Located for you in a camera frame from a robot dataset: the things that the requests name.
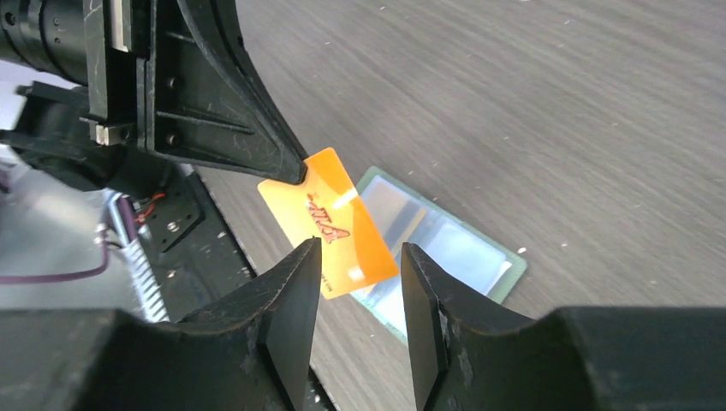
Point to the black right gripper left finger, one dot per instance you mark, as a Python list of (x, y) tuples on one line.
[(249, 350)]

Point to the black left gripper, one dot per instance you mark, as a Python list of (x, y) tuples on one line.
[(205, 103)]

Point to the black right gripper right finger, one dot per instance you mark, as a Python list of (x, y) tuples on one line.
[(468, 352)]

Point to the green card holder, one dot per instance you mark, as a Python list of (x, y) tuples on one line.
[(484, 265)]

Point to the orange credit card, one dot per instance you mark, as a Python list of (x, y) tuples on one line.
[(327, 205)]

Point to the aluminium front rail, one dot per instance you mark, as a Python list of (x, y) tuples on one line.
[(143, 281)]

